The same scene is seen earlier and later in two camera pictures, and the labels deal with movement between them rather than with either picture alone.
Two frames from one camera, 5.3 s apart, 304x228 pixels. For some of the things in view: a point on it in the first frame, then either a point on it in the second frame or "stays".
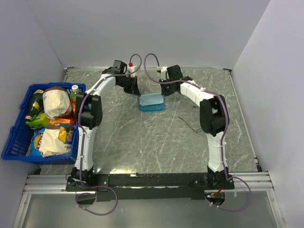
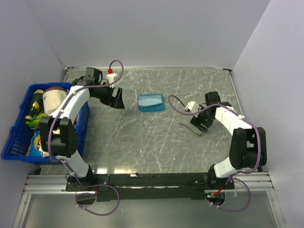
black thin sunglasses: x=199 y=130 → x=188 y=128
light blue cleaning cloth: x=151 y=99 stays
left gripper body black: x=127 y=83 → x=105 y=94
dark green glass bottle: x=37 y=104 stays
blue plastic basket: x=16 y=147 stays
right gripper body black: x=167 y=89 → x=204 y=116
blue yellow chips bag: x=33 y=149 stays
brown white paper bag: x=57 y=102 stays
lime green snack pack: x=38 y=121 stays
